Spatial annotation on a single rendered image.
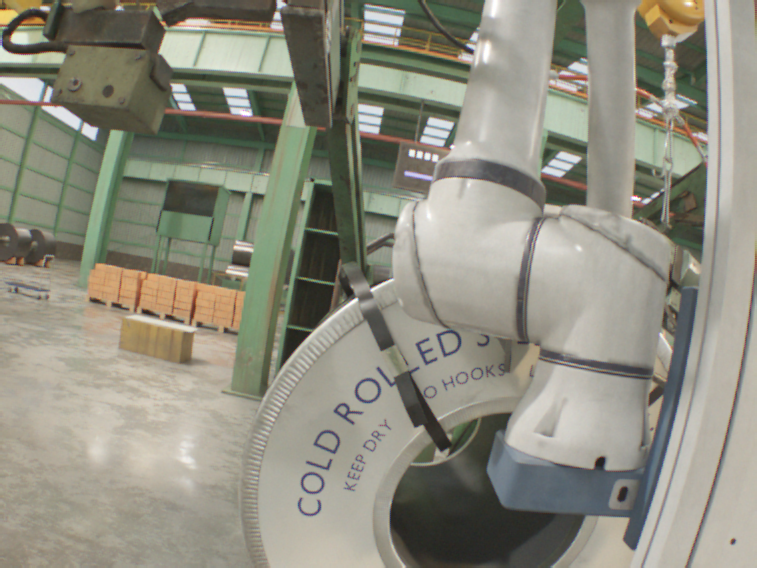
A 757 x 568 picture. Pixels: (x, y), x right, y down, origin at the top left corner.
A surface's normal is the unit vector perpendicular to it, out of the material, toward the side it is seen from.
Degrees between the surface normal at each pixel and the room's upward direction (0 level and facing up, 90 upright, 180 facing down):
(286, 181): 90
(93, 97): 89
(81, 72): 89
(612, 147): 111
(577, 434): 71
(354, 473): 90
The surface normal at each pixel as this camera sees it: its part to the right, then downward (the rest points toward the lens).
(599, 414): -0.13, -0.40
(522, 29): 0.01, -0.15
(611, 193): -0.40, 0.29
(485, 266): -0.44, -0.10
